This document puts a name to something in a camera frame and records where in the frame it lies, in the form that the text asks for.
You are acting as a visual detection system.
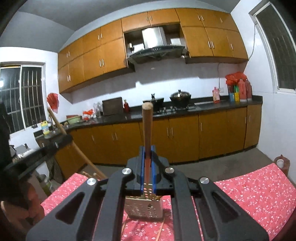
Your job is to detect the lower wooden kitchen cabinets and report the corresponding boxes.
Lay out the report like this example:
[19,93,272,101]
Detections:
[48,102,262,183]

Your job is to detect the pink detergent bottle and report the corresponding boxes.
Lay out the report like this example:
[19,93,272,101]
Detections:
[212,87,220,103]

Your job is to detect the red oil bottles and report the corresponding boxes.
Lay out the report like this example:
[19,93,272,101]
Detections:
[238,79,252,102]

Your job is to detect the red bag on counter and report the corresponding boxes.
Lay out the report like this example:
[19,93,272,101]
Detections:
[82,109,94,121]

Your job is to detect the right window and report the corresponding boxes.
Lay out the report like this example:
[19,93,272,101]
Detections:
[249,1,295,93]

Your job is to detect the colourful boxes on counter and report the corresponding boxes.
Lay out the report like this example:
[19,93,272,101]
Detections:
[228,85,240,102]

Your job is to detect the left window with bars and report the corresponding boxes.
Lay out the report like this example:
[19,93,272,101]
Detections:
[1,65,46,133]

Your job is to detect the black pot on stove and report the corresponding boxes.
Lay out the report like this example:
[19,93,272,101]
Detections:
[142,94,164,113]

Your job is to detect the red floral tablecloth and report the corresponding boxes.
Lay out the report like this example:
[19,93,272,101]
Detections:
[40,162,296,241]

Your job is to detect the black wok with lid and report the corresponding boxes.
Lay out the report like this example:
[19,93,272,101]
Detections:
[170,89,191,109]

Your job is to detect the yellow dish soap bottle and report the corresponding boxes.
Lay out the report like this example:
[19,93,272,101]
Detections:
[41,120,50,135]

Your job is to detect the wooden kitchen cabinets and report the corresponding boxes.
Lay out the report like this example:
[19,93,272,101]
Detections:
[58,8,248,93]
[48,102,262,183]

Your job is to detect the brown jug on floor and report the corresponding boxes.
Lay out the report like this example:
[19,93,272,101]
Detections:
[273,155,290,176]

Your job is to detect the person's left hand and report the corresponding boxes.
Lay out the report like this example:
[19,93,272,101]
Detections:
[1,182,45,233]

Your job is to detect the red plastic bag on wall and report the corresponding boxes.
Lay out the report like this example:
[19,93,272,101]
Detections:
[47,93,59,113]

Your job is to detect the upper wooden kitchen cabinets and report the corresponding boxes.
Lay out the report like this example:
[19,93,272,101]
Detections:
[58,8,248,93]

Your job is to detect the steel range hood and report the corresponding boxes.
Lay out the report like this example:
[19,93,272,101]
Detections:
[124,24,188,65]

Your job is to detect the brown cutting board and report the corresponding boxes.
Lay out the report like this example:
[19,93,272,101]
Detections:
[102,97,123,116]

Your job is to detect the red sauce bottle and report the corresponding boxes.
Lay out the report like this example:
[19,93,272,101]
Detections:
[123,99,130,113]

